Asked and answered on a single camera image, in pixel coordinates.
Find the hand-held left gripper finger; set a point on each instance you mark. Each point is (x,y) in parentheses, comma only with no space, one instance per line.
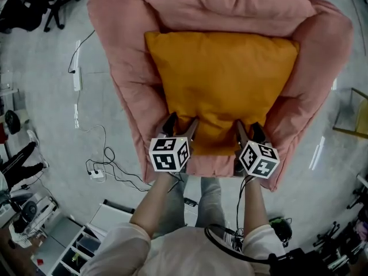
(170,122)
(191,126)

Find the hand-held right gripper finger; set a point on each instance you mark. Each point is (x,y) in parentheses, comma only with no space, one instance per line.
(241,134)
(260,131)

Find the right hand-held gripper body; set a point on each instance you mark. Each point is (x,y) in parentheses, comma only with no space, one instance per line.
(258,161)

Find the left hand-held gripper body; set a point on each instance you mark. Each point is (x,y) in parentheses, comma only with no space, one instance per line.
(168,154)

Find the orange pillow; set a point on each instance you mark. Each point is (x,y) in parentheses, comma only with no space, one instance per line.
(218,85)

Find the pink padded seat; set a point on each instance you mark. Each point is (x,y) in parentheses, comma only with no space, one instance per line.
(201,7)

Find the person's left forearm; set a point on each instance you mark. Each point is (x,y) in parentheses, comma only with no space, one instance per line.
(156,203)

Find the person's right forearm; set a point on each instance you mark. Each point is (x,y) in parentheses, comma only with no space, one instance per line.
(256,206)

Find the person's left leg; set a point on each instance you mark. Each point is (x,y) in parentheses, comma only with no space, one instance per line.
(176,206)

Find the person's leg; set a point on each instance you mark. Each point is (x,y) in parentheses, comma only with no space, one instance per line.
(211,200)
(176,206)

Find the black power adapter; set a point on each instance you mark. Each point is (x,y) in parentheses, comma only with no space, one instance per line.
(190,202)

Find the person's right leg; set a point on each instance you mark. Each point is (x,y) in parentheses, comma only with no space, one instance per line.
(211,200)

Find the black and green bag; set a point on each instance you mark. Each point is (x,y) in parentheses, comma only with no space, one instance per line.
(280,229)

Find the small white power strip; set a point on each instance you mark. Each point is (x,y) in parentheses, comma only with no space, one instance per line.
(96,173)

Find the black tripod stand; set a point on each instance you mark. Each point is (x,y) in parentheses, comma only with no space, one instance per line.
(327,234)

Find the person's white shirt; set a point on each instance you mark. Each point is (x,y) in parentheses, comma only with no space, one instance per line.
(178,254)

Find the long white power strip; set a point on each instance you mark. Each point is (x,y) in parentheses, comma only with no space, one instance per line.
(77,79)

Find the white shelf unit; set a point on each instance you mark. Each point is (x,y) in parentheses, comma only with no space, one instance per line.
(72,240)

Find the black round fan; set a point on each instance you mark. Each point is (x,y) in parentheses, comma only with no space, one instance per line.
(12,121)

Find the black office chair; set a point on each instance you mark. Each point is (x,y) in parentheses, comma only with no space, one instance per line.
(37,4)

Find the yellow frame chair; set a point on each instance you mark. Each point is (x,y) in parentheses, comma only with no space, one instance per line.
(356,114)

